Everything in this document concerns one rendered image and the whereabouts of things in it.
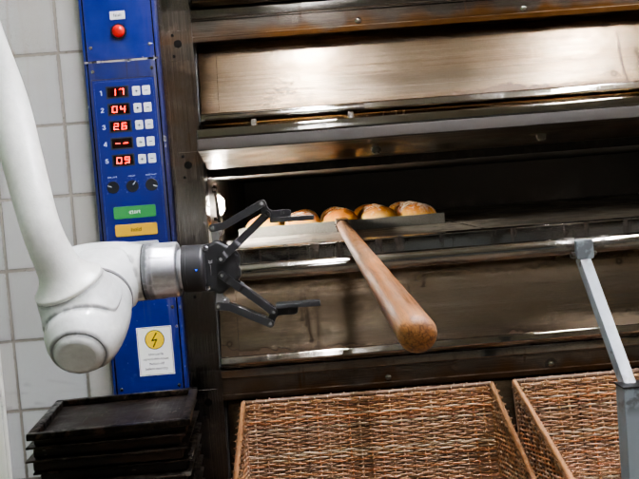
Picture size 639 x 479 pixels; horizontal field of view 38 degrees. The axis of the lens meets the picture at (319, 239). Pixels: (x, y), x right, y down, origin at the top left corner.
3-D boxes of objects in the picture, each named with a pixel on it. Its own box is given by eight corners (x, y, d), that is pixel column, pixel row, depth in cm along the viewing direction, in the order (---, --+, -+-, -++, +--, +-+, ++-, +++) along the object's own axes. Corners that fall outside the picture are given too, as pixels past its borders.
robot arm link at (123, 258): (154, 285, 156) (144, 326, 144) (61, 292, 156) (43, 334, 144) (145, 226, 151) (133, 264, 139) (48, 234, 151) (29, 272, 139)
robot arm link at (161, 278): (153, 296, 153) (189, 294, 153) (143, 303, 144) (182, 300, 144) (148, 241, 153) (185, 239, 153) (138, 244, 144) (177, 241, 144)
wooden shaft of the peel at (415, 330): (440, 354, 69) (437, 314, 69) (399, 357, 69) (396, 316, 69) (348, 231, 240) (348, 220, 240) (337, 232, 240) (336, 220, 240)
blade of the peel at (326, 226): (445, 222, 249) (444, 212, 249) (239, 239, 249) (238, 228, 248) (428, 218, 285) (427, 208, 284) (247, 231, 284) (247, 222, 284)
